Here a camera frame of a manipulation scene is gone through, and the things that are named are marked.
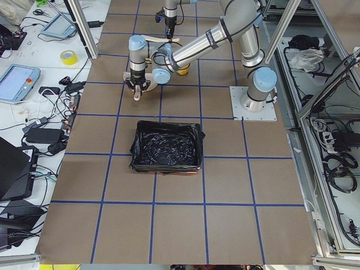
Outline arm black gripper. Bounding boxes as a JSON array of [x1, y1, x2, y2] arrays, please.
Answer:
[[125, 72, 151, 92], [155, 8, 177, 35]]

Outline beige plastic dustpan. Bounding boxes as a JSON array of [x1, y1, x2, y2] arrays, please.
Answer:
[[123, 71, 158, 101]]

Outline beige hand brush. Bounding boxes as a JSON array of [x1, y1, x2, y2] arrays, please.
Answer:
[[143, 35, 180, 43]]

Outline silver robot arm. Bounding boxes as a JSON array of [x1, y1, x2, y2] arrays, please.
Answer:
[[123, 1, 277, 112], [155, 0, 197, 39]]

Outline bin with black bag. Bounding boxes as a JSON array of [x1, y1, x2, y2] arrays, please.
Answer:
[[129, 120, 205, 174]]

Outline yellow potato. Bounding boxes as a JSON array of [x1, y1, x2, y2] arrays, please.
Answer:
[[177, 64, 191, 76]]

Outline yellow tape roll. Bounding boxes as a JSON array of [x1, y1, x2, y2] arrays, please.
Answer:
[[60, 50, 78, 65]]

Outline far teach pendant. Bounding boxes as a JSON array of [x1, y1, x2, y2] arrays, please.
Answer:
[[40, 12, 77, 39]]

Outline teach pendant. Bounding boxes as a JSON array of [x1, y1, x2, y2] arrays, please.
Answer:
[[1, 64, 41, 104], [40, 12, 77, 39]]

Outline black power adapter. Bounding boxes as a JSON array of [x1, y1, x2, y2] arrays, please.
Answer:
[[26, 128, 65, 144]]

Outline black scissors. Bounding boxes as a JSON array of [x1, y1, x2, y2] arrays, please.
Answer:
[[33, 8, 49, 17]]

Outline near teach pendant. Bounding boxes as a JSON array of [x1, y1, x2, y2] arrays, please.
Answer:
[[1, 64, 41, 104]]

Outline white crumpled cloth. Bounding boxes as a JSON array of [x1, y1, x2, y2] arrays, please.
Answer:
[[289, 48, 324, 73]]

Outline black laptop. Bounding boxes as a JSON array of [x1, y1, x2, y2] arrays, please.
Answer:
[[1, 138, 38, 201]]

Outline aluminium frame post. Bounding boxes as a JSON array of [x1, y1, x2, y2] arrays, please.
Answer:
[[64, 0, 98, 59]]

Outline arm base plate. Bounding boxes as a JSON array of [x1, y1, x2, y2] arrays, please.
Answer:
[[229, 86, 277, 122]]

